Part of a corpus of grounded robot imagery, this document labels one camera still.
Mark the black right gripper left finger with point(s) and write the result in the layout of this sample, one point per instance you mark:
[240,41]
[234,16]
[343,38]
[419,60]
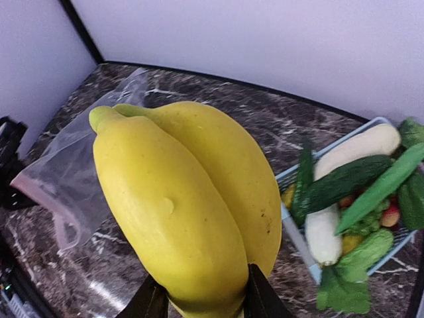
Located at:
[150,301]

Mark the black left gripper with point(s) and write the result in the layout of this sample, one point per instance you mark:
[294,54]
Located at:
[11,134]

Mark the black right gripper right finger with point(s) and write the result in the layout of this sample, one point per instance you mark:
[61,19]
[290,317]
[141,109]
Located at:
[261,300]

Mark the clear zip top bag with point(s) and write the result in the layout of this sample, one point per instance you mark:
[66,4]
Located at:
[64,180]

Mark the yellow toy banana bunch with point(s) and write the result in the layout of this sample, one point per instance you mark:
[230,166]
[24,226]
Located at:
[195,197]

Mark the green toy lettuce leaf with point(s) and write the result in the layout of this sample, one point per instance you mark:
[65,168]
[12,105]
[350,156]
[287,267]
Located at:
[337,293]

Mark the green toy cabbage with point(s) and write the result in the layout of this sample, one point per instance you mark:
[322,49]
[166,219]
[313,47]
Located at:
[354,266]

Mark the thin green toy pepper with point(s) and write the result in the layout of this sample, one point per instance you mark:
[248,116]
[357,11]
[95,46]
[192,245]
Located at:
[304,178]

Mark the dark green toy cucumber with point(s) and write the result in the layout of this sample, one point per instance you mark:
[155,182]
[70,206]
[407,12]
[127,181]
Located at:
[341,182]

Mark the green toy okra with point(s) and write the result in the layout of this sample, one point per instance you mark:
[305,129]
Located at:
[385,185]

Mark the black left frame post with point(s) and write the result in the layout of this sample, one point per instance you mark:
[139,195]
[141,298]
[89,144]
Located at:
[82,31]

